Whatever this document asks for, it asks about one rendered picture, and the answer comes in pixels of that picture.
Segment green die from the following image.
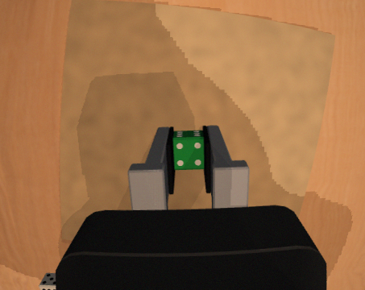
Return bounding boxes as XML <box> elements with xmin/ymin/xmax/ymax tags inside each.
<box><xmin>173</xmin><ymin>130</ymin><xmax>204</xmax><ymax>170</ymax></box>

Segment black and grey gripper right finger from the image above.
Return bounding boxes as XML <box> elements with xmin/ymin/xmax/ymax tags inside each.
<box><xmin>203</xmin><ymin>126</ymin><xmax>250</xmax><ymax>209</ymax></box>

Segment tan mat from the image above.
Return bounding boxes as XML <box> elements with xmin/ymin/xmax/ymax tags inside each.
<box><xmin>60</xmin><ymin>0</ymin><xmax>335</xmax><ymax>241</ymax></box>

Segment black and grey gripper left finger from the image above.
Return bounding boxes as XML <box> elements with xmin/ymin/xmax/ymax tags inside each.
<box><xmin>127</xmin><ymin>126</ymin><xmax>176</xmax><ymax>210</ymax></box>

